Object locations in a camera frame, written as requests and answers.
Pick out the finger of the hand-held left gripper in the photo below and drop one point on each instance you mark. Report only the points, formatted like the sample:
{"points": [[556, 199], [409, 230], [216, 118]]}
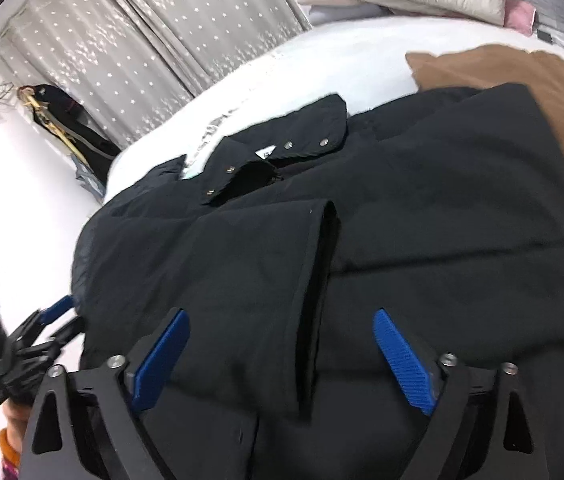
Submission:
{"points": [[54, 310], [68, 332]]}

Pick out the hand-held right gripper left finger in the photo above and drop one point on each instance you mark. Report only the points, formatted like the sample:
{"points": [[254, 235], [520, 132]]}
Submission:
{"points": [[159, 360]]}

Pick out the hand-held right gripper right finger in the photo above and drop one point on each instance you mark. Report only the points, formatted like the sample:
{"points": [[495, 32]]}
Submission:
{"points": [[404, 365]]}

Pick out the black padded jacket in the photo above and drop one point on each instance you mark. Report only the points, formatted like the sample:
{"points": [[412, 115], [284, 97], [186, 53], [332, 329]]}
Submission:
{"points": [[387, 220]]}

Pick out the person's left forearm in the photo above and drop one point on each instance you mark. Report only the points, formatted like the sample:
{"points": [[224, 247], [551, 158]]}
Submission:
{"points": [[9, 425]]}

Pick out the grey blue jeans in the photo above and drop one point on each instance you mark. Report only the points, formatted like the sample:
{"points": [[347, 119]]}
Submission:
{"points": [[87, 177]]}

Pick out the black hanging bag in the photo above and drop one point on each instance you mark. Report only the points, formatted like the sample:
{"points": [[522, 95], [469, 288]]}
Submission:
{"points": [[69, 125]]}

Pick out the grey star-print curtain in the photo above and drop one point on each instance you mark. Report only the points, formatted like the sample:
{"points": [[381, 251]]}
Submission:
{"points": [[127, 35]]}

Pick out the brown blanket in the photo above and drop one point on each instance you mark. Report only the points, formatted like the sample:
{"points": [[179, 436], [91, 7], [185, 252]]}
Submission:
{"points": [[552, 90]]}

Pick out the white bed sheet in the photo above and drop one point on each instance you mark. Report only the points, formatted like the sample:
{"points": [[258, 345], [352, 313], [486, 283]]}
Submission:
{"points": [[322, 60]]}

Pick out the dark charger block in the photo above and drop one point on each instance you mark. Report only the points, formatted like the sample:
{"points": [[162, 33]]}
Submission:
{"points": [[544, 36]]}

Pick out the pale purple pillow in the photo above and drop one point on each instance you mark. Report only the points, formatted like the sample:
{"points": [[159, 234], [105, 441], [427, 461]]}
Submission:
{"points": [[342, 12]]}

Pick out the pink pillow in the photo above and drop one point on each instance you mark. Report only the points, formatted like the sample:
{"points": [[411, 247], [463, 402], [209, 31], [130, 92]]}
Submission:
{"points": [[519, 15]]}

